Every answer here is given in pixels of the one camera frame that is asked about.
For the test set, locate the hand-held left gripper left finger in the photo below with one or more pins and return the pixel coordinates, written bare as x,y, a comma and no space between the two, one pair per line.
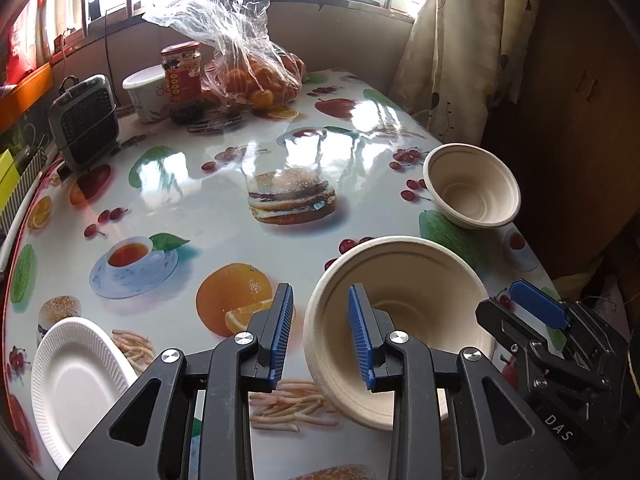
282,335

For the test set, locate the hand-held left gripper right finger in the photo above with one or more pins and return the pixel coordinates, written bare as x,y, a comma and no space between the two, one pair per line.
360,345

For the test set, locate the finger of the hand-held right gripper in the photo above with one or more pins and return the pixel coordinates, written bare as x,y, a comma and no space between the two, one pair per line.
505,325
540,305

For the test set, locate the beige paper bowl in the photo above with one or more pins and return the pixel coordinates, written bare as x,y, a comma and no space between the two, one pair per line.
425,280
475,185

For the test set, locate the white foam plate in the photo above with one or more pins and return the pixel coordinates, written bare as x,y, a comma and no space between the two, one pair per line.
75,385

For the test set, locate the brown wooden cabinet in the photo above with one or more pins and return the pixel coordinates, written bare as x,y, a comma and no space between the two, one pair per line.
575,110

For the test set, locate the beige patterned curtain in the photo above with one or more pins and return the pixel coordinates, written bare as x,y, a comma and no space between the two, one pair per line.
450,60

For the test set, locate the clear plastic bag of oranges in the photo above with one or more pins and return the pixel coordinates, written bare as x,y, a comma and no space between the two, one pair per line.
250,75

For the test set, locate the glass jar with red label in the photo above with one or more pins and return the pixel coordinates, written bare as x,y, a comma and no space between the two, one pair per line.
182,85

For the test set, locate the small black remote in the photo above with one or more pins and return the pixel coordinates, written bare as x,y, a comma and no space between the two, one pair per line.
63,171

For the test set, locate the white paper tub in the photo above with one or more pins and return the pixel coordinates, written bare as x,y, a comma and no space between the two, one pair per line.
145,95

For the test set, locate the small grey space heater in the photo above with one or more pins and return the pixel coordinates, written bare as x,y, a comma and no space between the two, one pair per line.
85,120

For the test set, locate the grey striped tray box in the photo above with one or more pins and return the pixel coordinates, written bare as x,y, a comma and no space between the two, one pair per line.
31,172

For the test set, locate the large green box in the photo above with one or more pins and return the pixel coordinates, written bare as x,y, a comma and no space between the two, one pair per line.
6,175

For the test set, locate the orange box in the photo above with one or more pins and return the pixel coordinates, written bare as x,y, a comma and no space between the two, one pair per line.
25,95

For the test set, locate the red printed cloth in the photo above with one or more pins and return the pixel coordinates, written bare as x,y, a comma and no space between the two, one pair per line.
20,40

